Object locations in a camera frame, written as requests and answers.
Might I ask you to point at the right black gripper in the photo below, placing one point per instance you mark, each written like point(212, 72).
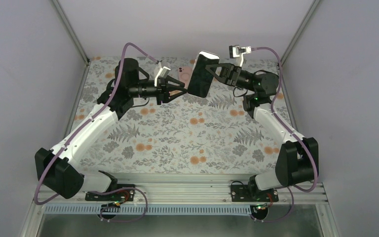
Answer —
point(230, 73)

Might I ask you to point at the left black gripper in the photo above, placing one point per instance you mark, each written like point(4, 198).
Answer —
point(163, 87)

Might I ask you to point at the black phone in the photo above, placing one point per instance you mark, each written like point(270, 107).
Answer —
point(201, 79)

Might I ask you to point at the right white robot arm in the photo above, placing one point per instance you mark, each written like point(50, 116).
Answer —
point(297, 160)

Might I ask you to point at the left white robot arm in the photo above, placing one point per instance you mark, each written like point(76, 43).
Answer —
point(57, 167)

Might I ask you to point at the pink phone case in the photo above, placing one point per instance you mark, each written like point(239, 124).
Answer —
point(184, 75)

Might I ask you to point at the floral table mat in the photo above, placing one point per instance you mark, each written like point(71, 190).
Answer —
point(189, 135)

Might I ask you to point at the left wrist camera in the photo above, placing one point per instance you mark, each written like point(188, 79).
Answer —
point(161, 71)

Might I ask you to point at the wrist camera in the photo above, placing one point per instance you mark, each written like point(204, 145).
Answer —
point(161, 71)
point(237, 52)

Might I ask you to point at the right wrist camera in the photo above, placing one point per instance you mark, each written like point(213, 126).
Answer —
point(237, 52)

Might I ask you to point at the aluminium mounting rail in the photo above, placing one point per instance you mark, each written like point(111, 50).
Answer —
point(192, 189)

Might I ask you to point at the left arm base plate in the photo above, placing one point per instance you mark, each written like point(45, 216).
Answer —
point(117, 193)

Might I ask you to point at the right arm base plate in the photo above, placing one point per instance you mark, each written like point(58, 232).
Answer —
point(249, 192)

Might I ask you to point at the grey slotted cable duct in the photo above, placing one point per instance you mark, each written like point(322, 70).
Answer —
point(151, 209)

